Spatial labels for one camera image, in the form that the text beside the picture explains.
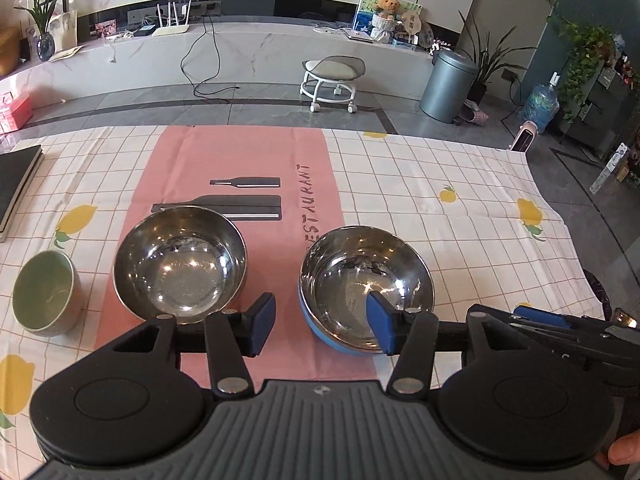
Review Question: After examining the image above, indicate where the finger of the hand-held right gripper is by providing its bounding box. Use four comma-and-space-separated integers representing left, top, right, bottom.
510, 323, 616, 361
512, 304, 609, 335

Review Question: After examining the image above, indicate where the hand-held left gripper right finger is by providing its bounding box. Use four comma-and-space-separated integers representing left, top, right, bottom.
366, 291, 521, 395

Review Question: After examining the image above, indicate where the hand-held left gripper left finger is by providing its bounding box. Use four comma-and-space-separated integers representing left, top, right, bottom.
112, 291, 278, 396

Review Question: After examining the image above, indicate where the blue steel bowl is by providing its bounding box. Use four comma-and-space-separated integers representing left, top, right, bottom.
298, 225, 436, 357

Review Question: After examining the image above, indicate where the orange steel bowl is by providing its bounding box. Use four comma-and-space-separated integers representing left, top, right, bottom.
113, 208, 248, 325

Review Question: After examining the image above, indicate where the green ceramic bowl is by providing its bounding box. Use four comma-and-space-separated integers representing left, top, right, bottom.
12, 250, 82, 338

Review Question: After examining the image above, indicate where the person's right hand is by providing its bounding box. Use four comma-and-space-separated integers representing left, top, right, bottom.
606, 434, 640, 467

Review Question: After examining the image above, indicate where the white printed carton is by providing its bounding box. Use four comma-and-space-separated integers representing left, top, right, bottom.
590, 142, 629, 196

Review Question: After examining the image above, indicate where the pink placemat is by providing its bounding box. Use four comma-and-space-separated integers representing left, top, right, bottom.
94, 125, 382, 382

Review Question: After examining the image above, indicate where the small pink heater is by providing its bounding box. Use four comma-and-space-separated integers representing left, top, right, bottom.
509, 121, 537, 154

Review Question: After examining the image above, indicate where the dark cabinet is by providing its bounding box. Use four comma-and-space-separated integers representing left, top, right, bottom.
560, 62, 632, 162

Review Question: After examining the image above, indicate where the blue water jug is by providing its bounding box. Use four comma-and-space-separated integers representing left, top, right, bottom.
522, 72, 561, 135

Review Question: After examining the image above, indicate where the grey trash can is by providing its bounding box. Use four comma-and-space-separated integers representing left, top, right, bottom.
419, 49, 479, 124

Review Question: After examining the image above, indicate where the white rolling stool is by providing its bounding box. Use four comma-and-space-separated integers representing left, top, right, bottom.
300, 55, 366, 115

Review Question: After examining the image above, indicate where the tall potted plant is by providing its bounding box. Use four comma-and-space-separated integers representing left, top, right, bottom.
457, 10, 536, 106

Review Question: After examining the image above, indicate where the white marble tv console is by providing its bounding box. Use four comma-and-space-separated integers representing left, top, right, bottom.
0, 12, 436, 129

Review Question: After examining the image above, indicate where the trailing ivy plant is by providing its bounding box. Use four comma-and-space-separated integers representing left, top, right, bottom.
520, 0, 626, 124

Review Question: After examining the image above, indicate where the black notebook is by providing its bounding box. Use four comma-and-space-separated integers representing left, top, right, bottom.
0, 145, 45, 244

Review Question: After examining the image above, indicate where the round hand fan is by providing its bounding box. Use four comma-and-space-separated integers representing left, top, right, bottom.
400, 9, 424, 44

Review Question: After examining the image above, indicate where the white router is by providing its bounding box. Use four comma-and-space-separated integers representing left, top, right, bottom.
151, 2, 192, 37

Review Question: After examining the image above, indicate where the painted canvas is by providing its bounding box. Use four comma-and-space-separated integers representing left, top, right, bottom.
352, 0, 424, 44

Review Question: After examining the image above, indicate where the teddy bear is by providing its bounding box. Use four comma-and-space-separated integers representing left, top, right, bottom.
371, 0, 403, 44

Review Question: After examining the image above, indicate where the pink storage box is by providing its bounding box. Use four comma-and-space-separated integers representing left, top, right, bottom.
0, 91, 34, 135

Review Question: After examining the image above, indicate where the paper sheet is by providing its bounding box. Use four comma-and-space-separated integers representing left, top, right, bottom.
47, 45, 85, 63

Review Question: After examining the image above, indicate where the white tote bag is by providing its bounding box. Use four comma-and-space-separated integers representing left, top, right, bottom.
47, 9, 80, 51

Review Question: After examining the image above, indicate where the golden vase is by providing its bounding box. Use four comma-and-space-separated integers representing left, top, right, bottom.
0, 26, 24, 79

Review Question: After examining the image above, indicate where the plant in blue vase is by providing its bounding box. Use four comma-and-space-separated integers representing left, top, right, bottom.
14, 0, 74, 63

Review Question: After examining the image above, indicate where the black cable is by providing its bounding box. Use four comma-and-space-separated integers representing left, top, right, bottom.
180, 12, 241, 97

